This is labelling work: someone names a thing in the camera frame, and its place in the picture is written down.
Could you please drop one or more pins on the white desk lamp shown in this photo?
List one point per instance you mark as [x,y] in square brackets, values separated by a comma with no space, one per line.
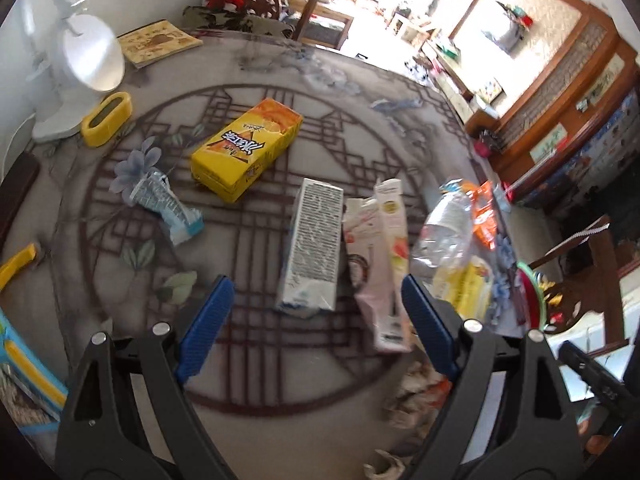
[74,65]

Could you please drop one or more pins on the yellow rectangular holder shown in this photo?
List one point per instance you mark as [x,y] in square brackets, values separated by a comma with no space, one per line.
[106,119]

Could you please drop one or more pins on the yellow iced tea carton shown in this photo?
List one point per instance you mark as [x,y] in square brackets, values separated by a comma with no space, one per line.
[231,160]

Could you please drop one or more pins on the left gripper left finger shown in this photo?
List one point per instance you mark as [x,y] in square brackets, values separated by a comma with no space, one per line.
[101,435]

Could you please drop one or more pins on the dark wooden chair right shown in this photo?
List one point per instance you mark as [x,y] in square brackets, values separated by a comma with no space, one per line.
[594,289]

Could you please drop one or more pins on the grey white milk carton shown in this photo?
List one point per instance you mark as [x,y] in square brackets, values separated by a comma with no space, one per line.
[310,267]

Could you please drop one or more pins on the wall mounted television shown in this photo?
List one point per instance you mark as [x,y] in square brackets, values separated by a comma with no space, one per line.
[506,26]

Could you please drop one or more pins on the yellow pencil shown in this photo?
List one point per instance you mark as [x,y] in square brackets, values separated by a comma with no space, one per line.
[17,262]

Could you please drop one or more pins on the red green trash bin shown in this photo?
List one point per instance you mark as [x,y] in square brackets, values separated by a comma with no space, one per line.
[537,309]

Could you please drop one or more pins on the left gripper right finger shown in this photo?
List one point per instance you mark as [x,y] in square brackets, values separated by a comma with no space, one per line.
[535,434]

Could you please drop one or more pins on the yellow white medicine box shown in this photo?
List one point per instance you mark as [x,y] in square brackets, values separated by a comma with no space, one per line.
[467,288]

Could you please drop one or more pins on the brown trash pile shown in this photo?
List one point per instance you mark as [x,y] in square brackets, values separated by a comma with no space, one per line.
[414,407]

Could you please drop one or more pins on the floral seat cushion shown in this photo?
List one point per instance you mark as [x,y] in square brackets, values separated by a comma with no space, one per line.
[202,18]

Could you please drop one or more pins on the yellow illustrated book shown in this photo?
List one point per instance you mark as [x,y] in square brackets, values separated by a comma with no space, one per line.
[154,42]

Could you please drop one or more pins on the blue green toy tablet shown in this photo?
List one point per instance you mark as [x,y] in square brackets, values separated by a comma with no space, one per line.
[33,397]

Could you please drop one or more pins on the orange snack bag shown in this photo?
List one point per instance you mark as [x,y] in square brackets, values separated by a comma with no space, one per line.
[482,211]

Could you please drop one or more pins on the clear plastic water bottle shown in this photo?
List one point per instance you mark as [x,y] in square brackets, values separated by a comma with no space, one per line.
[442,249]

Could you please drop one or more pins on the wooden tv cabinet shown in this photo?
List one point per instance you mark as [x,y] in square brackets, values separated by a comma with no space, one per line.
[472,111]

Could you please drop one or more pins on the pink Pocky snack bag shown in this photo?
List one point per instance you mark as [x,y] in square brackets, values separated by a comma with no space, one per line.
[375,232]

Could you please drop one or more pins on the blue white wrapper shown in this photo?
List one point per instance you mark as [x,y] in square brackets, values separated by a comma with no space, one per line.
[153,192]

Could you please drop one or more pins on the small red waste basket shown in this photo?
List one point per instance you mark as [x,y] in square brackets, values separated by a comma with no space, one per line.
[488,144]

